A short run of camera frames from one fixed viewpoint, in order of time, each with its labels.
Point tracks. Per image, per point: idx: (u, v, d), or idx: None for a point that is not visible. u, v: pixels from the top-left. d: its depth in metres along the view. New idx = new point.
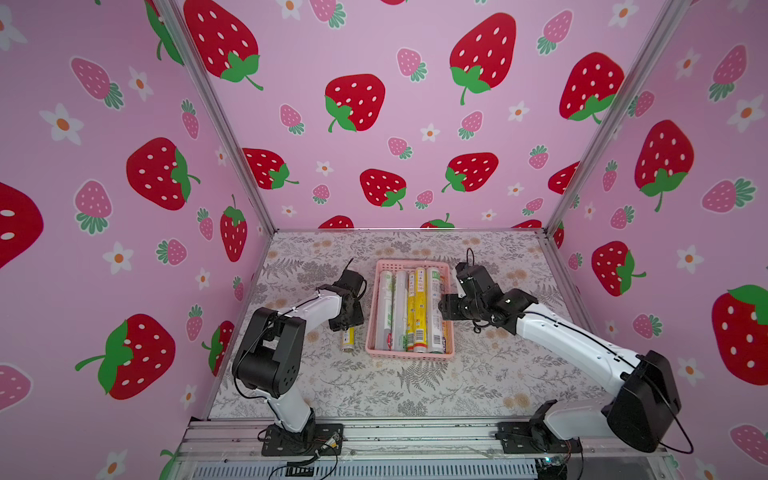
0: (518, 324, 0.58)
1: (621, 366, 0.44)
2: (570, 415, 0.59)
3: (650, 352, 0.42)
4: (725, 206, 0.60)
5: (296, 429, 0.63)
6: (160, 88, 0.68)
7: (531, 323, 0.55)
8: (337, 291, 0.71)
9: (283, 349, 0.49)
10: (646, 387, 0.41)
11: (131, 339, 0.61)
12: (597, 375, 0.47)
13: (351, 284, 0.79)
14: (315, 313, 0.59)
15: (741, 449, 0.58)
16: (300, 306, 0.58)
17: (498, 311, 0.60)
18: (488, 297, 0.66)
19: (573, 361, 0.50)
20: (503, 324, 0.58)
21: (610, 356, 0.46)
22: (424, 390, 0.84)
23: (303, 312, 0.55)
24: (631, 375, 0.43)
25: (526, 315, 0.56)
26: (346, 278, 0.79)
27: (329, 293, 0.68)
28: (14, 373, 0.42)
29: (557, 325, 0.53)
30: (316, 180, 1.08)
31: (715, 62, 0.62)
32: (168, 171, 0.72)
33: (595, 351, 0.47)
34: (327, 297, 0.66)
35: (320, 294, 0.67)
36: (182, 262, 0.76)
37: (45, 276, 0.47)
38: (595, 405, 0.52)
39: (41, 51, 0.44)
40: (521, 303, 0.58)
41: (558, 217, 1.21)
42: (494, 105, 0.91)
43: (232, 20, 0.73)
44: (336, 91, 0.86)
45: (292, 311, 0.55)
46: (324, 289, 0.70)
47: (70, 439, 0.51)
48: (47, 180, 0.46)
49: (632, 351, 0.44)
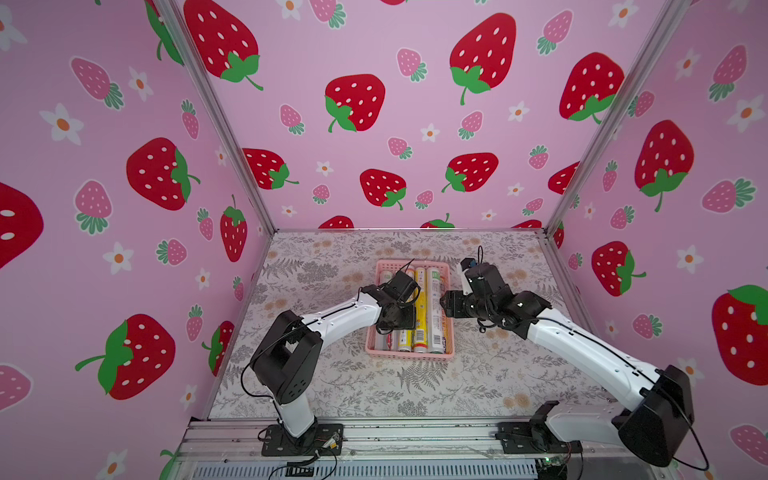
0: (530, 328, 0.56)
1: (640, 381, 0.43)
2: (575, 419, 0.58)
3: (669, 367, 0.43)
4: (725, 207, 0.60)
5: (291, 432, 0.63)
6: (160, 88, 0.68)
7: (546, 330, 0.53)
8: (377, 299, 0.64)
9: (293, 360, 0.47)
10: (665, 404, 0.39)
11: (131, 339, 0.61)
12: (613, 387, 0.45)
13: (401, 293, 0.71)
14: (341, 326, 0.55)
15: (741, 448, 0.58)
16: (327, 317, 0.54)
17: (508, 314, 0.57)
18: (498, 299, 0.63)
19: (588, 371, 0.49)
20: (514, 328, 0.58)
21: (629, 369, 0.44)
22: (424, 390, 0.84)
23: (329, 327, 0.52)
24: (652, 391, 0.42)
25: (540, 322, 0.53)
26: (397, 283, 0.72)
27: (372, 301, 0.63)
28: (14, 373, 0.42)
29: (572, 333, 0.50)
30: (316, 180, 1.08)
31: (715, 62, 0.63)
32: (168, 171, 0.72)
33: (613, 364, 0.46)
34: (360, 309, 0.59)
35: (357, 302, 0.61)
36: (182, 262, 0.76)
37: (44, 275, 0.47)
38: (602, 413, 0.54)
39: (41, 52, 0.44)
40: (532, 307, 0.55)
41: (558, 217, 1.21)
42: (494, 105, 0.91)
43: (232, 20, 0.73)
44: (336, 91, 0.86)
45: (319, 322, 0.52)
46: (364, 295, 0.64)
47: (69, 439, 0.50)
48: (48, 180, 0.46)
49: (652, 366, 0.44)
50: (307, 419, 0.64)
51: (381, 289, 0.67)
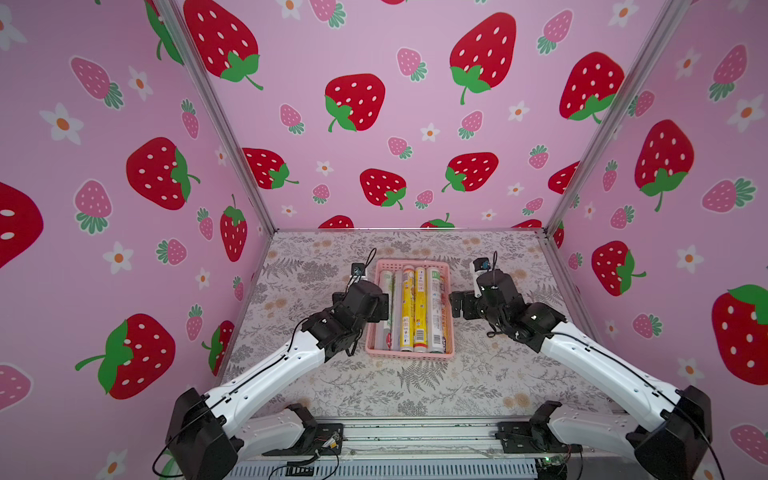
0: (544, 342, 0.54)
1: (660, 402, 0.42)
2: (584, 429, 0.57)
3: (689, 387, 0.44)
4: (725, 207, 0.60)
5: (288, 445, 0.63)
6: (160, 88, 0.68)
7: (561, 345, 0.51)
8: (318, 340, 0.53)
9: (195, 457, 0.40)
10: (686, 427, 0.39)
11: (131, 339, 0.61)
12: (632, 408, 0.44)
13: (355, 315, 0.58)
14: (260, 396, 0.45)
15: (741, 448, 0.58)
16: (241, 388, 0.45)
17: (521, 327, 0.56)
18: (511, 309, 0.61)
19: (604, 389, 0.48)
20: (527, 341, 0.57)
21: (648, 389, 0.43)
22: (424, 390, 0.84)
23: (241, 402, 0.43)
24: (674, 414, 0.41)
25: (555, 337, 0.52)
26: (350, 303, 0.58)
27: (309, 347, 0.52)
28: (14, 373, 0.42)
29: (589, 349, 0.49)
30: (316, 180, 1.08)
31: (715, 62, 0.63)
32: (168, 171, 0.72)
33: (632, 383, 0.44)
34: (290, 364, 0.49)
35: (290, 351, 0.50)
36: (182, 262, 0.76)
37: (45, 274, 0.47)
38: (614, 426, 0.53)
39: (41, 51, 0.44)
40: (546, 320, 0.54)
41: (558, 217, 1.21)
42: (495, 105, 0.91)
43: (232, 19, 0.73)
44: (336, 91, 0.86)
45: (227, 400, 0.43)
46: (303, 336, 0.53)
47: (69, 439, 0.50)
48: (48, 180, 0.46)
49: (672, 387, 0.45)
50: (297, 428, 0.63)
51: (324, 321, 0.56)
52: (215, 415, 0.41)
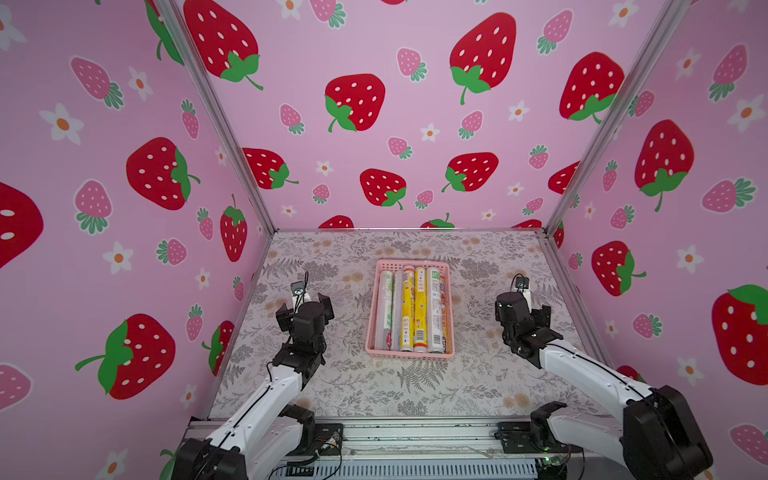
0: (540, 355, 0.62)
1: (630, 394, 0.46)
2: (580, 428, 0.57)
3: (665, 386, 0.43)
4: (725, 206, 0.60)
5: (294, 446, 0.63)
6: (160, 88, 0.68)
7: (552, 354, 0.59)
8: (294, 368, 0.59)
9: None
10: (650, 414, 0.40)
11: (131, 339, 0.61)
12: (607, 403, 0.48)
13: (312, 339, 0.64)
14: (261, 423, 0.48)
15: (741, 448, 0.58)
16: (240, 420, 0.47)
17: (524, 344, 0.65)
18: (520, 328, 0.70)
19: (588, 392, 0.52)
20: (527, 357, 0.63)
21: (621, 385, 0.48)
22: (424, 390, 0.84)
23: (247, 431, 0.45)
24: (641, 403, 0.44)
25: (547, 347, 0.61)
26: (302, 331, 0.63)
27: (287, 373, 0.58)
28: (14, 373, 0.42)
29: (574, 356, 0.56)
30: (316, 180, 1.08)
31: (715, 62, 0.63)
32: (168, 171, 0.72)
33: (606, 380, 0.50)
34: (277, 391, 0.53)
35: (272, 380, 0.55)
36: (182, 262, 0.76)
37: (45, 273, 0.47)
38: (611, 428, 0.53)
39: (42, 51, 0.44)
40: (547, 338, 0.63)
41: (558, 217, 1.21)
42: (495, 105, 0.91)
43: (232, 20, 0.73)
44: (336, 91, 0.86)
45: (233, 434, 0.45)
46: (277, 367, 0.59)
47: (69, 440, 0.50)
48: (48, 179, 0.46)
49: (645, 385, 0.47)
50: (296, 427, 0.63)
51: (291, 352, 0.63)
52: (226, 449, 0.43)
